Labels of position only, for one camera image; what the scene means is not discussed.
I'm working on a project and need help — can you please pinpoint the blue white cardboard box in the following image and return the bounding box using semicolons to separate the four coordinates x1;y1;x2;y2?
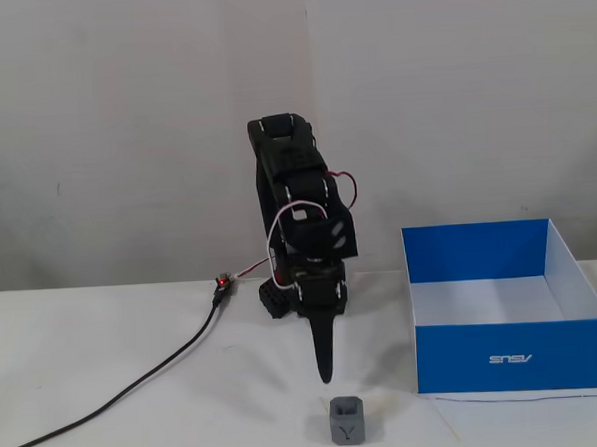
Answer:
400;215;597;399

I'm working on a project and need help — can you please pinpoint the small controller board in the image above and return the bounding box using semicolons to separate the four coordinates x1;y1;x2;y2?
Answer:
211;271;236;296

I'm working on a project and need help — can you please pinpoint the black power cable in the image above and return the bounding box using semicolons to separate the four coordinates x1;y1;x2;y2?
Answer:
0;286;237;447

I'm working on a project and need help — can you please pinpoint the white red board wire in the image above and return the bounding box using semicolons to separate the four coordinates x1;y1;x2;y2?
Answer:
228;256;275;281

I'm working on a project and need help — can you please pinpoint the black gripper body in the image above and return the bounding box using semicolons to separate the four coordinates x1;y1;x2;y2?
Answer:
291;260;349;319

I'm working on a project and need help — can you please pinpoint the gray cube block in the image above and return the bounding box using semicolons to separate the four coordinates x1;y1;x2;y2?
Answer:
328;393;368;445

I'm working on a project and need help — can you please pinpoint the black perforated table clamp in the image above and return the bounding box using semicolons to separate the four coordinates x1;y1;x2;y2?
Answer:
256;278;293;321

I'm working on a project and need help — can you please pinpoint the white red servo wire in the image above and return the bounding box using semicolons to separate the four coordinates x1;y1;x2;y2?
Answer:
259;168;365;292

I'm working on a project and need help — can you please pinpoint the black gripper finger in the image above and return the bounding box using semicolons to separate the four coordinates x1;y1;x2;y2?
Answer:
306;312;340;386

